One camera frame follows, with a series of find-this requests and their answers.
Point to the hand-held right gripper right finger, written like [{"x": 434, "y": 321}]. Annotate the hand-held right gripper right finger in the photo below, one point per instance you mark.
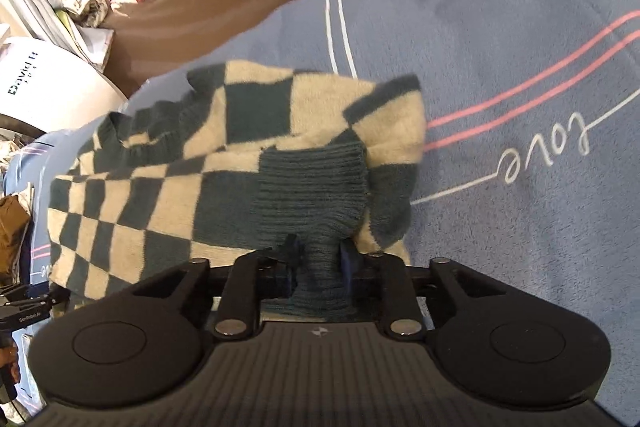
[{"x": 348, "y": 264}]

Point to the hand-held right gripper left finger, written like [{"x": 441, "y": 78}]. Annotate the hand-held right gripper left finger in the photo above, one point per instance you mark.
[{"x": 294, "y": 269}]

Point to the checkered knit sweater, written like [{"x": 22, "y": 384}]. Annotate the checkered knit sweater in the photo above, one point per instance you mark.
[{"x": 165, "y": 207}]

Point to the person's left hand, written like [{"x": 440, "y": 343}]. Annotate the person's left hand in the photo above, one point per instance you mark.
[{"x": 7, "y": 362}]

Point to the brown folded garment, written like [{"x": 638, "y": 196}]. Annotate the brown folded garment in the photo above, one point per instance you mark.
[{"x": 12, "y": 232}]

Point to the white curved machine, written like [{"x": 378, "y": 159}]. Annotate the white curved machine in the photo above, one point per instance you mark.
[{"x": 60, "y": 92}]

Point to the blue striped blanket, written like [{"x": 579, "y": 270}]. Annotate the blue striped blanket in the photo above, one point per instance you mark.
[{"x": 500, "y": 57}]

